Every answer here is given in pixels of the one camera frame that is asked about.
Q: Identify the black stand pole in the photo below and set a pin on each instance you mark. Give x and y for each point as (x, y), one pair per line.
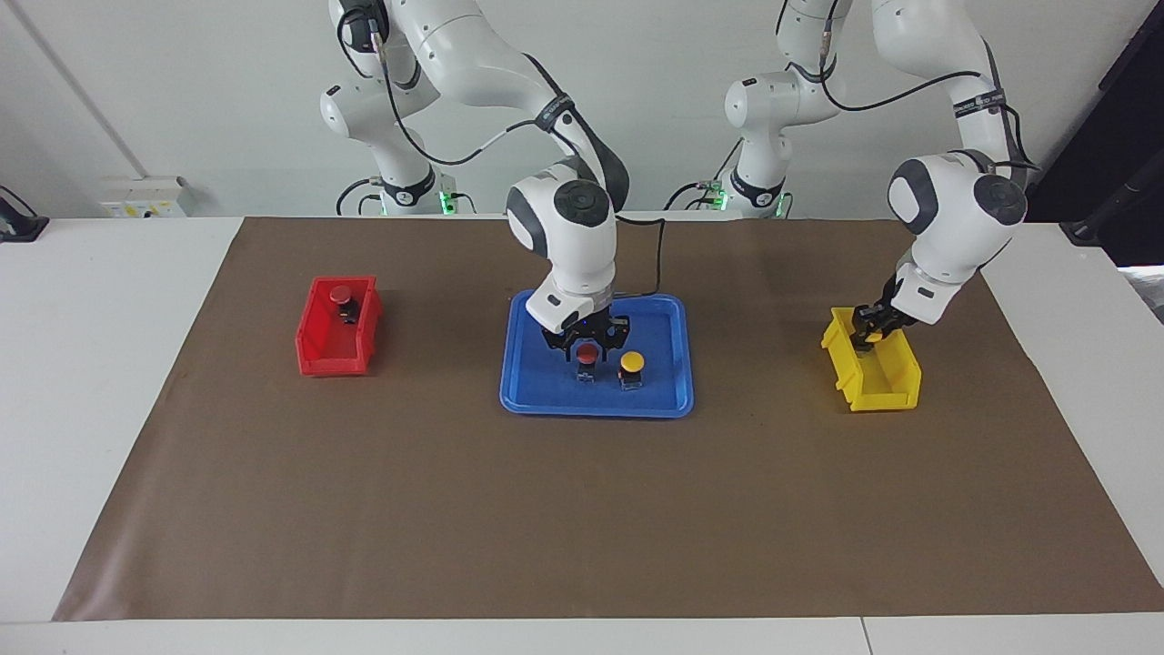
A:
(1091, 227)

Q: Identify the red push button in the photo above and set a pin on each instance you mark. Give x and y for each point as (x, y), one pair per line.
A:
(588, 353)
(342, 293)

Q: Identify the yellow push button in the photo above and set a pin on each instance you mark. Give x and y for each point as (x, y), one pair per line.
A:
(875, 337)
(631, 363)

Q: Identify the black side panel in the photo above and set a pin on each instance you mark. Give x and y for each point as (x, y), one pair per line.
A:
(1073, 136)

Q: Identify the blue plastic tray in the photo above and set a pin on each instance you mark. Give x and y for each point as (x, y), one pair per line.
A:
(546, 391)

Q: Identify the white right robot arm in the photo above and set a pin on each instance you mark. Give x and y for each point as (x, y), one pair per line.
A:
(564, 227)

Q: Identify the black desk device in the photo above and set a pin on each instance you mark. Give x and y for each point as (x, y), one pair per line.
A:
(23, 227)

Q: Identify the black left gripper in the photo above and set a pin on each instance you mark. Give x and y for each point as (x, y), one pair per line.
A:
(887, 314)

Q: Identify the grey metallic object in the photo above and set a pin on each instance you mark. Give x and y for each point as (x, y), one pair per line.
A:
(1148, 287)

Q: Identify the red plastic bin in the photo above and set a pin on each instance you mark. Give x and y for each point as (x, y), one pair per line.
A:
(327, 355)

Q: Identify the brown paper mat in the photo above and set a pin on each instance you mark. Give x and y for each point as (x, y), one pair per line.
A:
(582, 509)

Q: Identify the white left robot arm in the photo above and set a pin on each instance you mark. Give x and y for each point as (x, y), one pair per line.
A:
(955, 209)

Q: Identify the white wall socket box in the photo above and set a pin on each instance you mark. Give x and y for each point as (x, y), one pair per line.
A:
(145, 196)

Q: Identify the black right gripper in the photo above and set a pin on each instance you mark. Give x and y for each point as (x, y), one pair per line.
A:
(614, 329)

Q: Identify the yellow plastic bin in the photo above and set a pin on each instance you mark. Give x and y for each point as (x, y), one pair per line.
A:
(878, 382)

